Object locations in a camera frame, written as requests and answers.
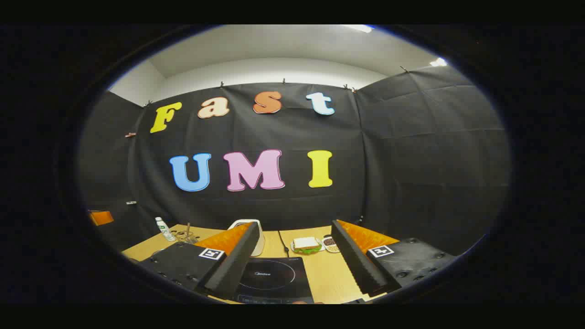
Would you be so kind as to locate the sandwich with lettuce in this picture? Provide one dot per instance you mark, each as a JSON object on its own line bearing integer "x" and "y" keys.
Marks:
{"x": 306, "y": 244}

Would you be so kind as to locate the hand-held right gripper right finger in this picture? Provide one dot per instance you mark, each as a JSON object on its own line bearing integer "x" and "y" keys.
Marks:
{"x": 354, "y": 260}

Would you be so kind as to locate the white divided dish with grains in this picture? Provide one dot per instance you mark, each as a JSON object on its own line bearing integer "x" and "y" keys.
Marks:
{"x": 331, "y": 244}

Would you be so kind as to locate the white toaster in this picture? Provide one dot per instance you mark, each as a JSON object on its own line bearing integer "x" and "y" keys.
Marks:
{"x": 261, "y": 242}

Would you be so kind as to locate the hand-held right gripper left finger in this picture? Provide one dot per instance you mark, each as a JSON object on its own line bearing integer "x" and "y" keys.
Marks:
{"x": 237, "y": 260}

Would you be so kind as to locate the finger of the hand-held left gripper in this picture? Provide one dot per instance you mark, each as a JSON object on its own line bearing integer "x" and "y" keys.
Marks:
{"x": 101, "y": 218}

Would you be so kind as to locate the white plastic bottle green label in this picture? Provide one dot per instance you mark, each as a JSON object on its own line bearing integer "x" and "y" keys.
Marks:
{"x": 165, "y": 230}

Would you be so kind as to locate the black backdrop cloth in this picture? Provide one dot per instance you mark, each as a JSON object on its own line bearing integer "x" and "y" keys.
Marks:
{"x": 274, "y": 128}

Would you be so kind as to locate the black induction cooktop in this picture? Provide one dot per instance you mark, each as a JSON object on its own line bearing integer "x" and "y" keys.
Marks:
{"x": 274, "y": 278}

